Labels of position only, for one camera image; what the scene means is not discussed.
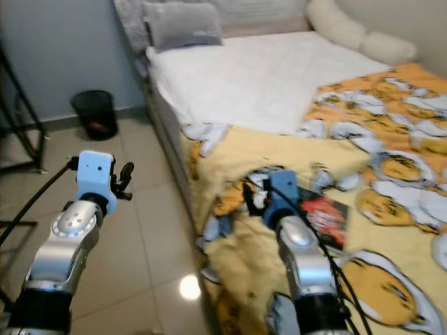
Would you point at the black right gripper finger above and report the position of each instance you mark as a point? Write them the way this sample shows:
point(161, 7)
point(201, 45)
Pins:
point(249, 194)

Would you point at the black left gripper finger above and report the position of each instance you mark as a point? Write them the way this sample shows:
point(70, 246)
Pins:
point(128, 172)

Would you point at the grey rectangular pillow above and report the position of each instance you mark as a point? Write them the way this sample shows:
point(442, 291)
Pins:
point(181, 26)

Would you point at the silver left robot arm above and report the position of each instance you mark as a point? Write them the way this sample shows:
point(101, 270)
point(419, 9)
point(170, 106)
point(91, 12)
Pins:
point(63, 251)

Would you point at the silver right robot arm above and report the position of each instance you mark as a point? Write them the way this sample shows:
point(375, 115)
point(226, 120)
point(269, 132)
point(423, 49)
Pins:
point(304, 258)

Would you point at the black mesh waste bin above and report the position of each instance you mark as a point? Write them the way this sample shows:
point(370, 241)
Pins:
point(94, 112)

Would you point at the white quilted mattress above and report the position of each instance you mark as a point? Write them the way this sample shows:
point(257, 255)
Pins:
point(251, 84)

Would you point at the grey padded headboard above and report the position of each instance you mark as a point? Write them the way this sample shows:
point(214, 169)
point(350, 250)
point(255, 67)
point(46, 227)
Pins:
point(258, 12)

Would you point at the long cream bolster pillow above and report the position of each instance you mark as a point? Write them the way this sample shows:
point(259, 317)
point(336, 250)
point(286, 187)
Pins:
point(342, 28)

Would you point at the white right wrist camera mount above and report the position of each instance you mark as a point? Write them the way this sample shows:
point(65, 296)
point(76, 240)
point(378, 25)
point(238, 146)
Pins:
point(283, 192)

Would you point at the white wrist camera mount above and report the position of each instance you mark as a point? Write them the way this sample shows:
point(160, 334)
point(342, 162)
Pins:
point(94, 174)
point(283, 192)

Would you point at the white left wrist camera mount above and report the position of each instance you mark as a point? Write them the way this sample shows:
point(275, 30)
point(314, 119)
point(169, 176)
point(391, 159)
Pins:
point(94, 174)

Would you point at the grey bed frame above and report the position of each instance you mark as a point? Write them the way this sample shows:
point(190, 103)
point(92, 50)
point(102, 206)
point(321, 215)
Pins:
point(167, 139)

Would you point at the black metal frame table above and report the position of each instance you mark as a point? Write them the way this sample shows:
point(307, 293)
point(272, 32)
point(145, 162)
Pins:
point(26, 125)

